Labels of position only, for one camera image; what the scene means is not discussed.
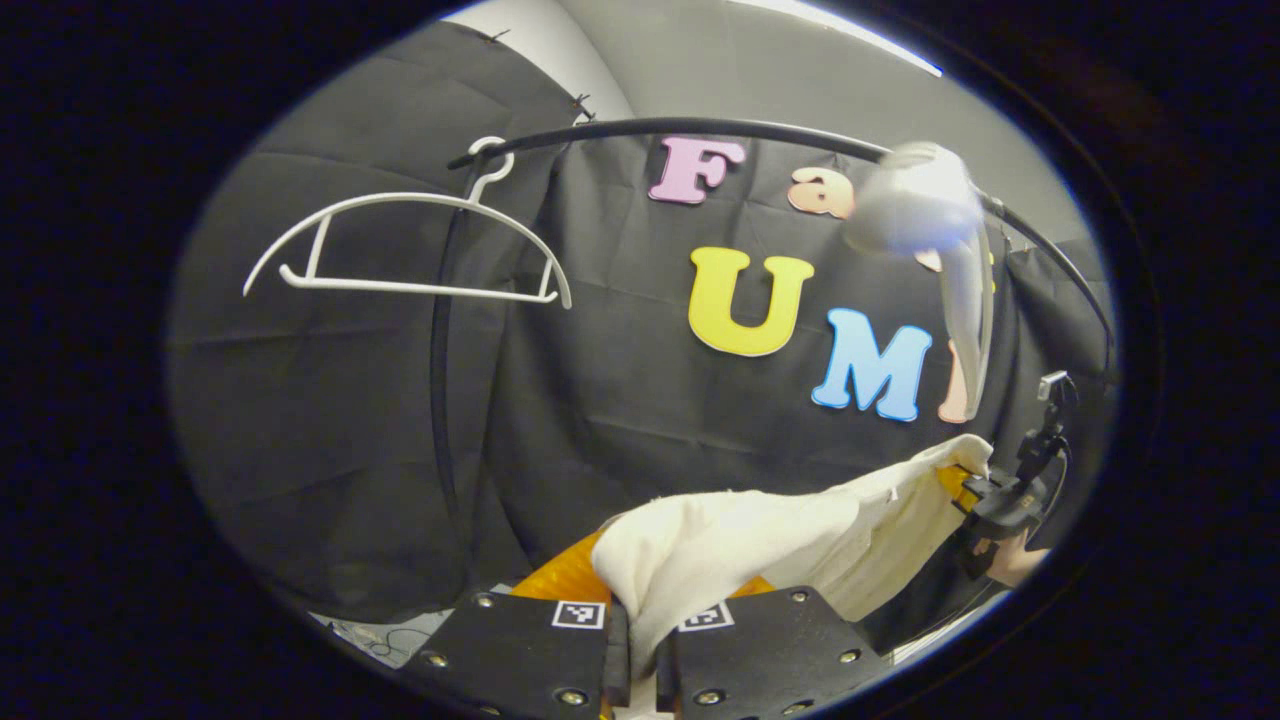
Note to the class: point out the black backdrop cloth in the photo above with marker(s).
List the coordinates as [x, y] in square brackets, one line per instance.
[300, 400]

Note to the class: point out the cream shirt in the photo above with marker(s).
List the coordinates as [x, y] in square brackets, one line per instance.
[750, 540]

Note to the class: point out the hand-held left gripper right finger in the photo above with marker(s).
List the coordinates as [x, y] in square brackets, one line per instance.
[760, 660]

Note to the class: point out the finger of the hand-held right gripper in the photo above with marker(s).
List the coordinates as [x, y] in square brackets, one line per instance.
[975, 492]

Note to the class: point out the large ceiling light panel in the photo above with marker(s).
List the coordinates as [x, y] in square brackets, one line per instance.
[850, 25]

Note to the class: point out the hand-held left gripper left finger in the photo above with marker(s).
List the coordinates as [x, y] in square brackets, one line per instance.
[617, 660]

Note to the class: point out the black clothes rack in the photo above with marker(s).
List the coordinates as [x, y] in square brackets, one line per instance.
[700, 122]

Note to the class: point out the white shirt hanger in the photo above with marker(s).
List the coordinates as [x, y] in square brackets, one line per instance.
[915, 200]

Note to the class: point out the empty white clothes hanger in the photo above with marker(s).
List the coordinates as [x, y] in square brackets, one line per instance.
[420, 288]

